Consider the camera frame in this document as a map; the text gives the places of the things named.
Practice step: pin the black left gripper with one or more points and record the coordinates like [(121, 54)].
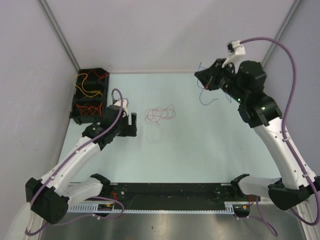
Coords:
[(130, 130)]

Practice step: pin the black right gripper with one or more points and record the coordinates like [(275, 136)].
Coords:
[(206, 77)]

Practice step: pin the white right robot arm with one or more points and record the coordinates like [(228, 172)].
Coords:
[(262, 114)]

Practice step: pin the black compartment storage bin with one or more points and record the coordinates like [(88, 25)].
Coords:
[(90, 97)]

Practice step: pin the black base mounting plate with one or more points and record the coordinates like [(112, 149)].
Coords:
[(168, 193)]

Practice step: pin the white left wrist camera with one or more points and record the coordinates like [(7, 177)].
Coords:
[(122, 102)]

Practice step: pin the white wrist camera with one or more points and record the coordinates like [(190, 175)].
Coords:
[(122, 102), (236, 52)]

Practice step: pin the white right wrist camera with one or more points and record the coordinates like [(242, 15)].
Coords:
[(236, 52)]

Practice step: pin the grey slotted cable duct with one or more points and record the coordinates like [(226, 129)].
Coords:
[(195, 207)]

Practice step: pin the aluminium corner post right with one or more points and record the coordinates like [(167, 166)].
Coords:
[(282, 30)]

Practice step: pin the aluminium corner post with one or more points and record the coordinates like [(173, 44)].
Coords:
[(48, 13), (282, 30)]

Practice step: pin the aluminium corner post left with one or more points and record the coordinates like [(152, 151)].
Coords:
[(48, 13)]

